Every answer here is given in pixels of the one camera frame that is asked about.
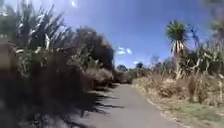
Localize grey asphalt path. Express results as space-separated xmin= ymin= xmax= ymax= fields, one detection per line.
xmin=71 ymin=83 xmax=183 ymax=128

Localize cabbage tree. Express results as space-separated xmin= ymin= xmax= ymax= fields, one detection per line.
xmin=165 ymin=19 xmax=190 ymax=79

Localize dry flax and shrubs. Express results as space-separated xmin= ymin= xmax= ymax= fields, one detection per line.
xmin=133 ymin=39 xmax=224 ymax=108

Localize grass verge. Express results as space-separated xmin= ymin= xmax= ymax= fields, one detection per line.
xmin=133 ymin=84 xmax=224 ymax=128

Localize tall flax bushes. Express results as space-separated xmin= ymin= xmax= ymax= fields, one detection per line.
xmin=0 ymin=1 xmax=116 ymax=128

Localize dry brown bush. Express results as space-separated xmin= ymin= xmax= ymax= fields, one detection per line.
xmin=113 ymin=68 xmax=141 ymax=85

